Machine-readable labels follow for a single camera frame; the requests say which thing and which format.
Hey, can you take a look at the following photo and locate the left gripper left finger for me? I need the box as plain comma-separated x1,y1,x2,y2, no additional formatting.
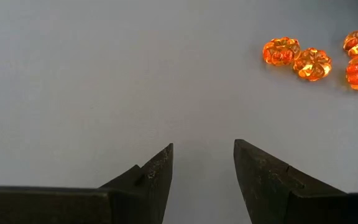
0,142,174,224

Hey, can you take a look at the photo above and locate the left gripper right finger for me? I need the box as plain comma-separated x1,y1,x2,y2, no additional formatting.
233,139,358,224

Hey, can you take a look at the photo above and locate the grey-blue table mat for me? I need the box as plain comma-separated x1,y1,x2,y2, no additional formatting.
0,0,358,224

